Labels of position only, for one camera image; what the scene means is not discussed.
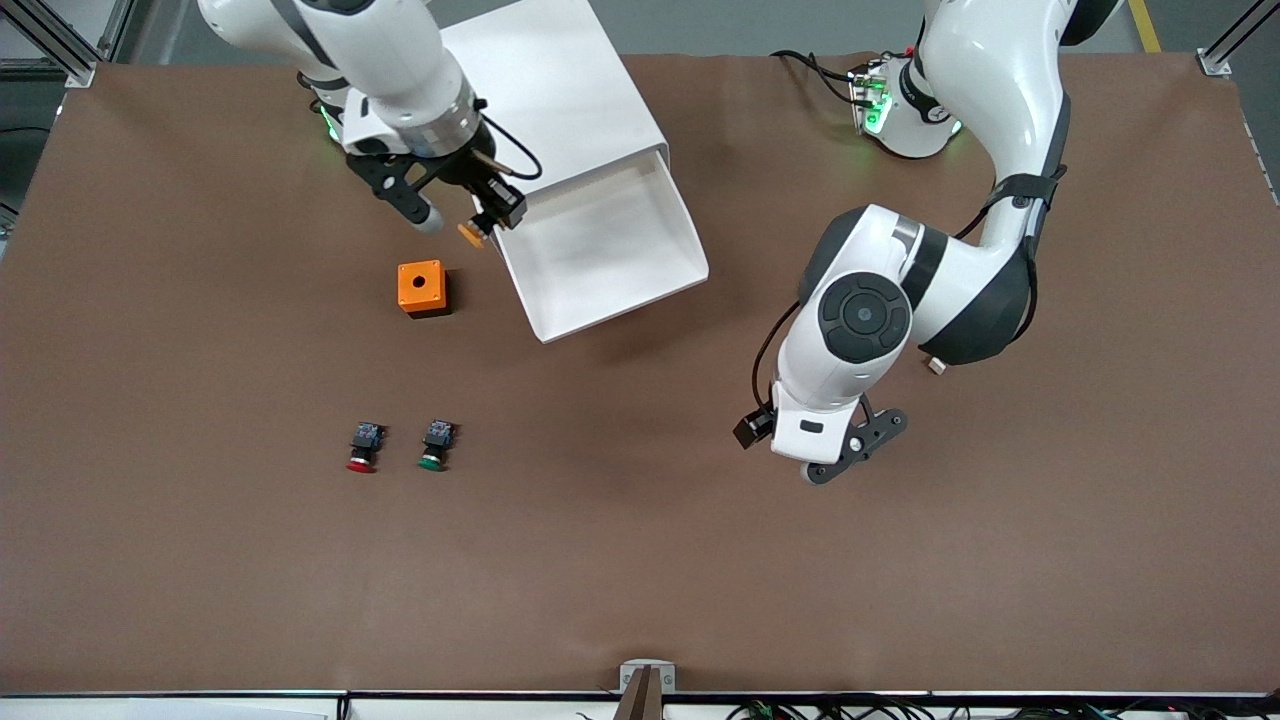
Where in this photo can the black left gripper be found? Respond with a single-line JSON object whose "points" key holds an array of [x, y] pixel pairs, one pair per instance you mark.
{"points": [[751, 428]]}

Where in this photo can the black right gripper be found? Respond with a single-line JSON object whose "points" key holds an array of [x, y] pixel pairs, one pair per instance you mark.
{"points": [[470, 176]]}

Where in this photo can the yellow push button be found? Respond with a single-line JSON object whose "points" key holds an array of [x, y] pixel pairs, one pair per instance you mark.
{"points": [[470, 236]]}

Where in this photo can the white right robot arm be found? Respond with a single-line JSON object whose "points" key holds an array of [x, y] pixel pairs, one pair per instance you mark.
{"points": [[370, 50]]}

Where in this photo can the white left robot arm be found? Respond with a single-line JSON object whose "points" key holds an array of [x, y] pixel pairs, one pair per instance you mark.
{"points": [[990, 90]]}

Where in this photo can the green push button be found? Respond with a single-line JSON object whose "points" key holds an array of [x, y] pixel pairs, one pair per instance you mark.
{"points": [[436, 446]]}

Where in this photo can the red push button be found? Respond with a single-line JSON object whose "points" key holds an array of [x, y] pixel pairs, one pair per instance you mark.
{"points": [[365, 448]]}

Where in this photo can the orange box with hole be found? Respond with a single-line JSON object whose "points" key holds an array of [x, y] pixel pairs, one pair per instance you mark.
{"points": [[420, 285]]}

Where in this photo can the brown table cover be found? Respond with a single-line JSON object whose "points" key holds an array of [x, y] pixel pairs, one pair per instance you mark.
{"points": [[640, 550]]}

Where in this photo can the brown pole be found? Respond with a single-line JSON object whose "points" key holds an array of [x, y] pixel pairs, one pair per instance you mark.
{"points": [[642, 700]]}

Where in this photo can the white curved bracket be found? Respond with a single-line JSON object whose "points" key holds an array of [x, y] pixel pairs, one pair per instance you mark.
{"points": [[937, 367]]}

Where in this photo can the grey mount bracket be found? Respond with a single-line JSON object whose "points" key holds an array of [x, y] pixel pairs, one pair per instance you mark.
{"points": [[630, 668]]}

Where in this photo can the aluminium frame post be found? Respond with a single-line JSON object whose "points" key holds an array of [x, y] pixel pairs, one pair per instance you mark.
{"points": [[1215, 62], [80, 72]]}

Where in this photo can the white table edge rail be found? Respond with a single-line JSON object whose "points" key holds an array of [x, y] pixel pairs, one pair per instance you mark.
{"points": [[200, 700]]}

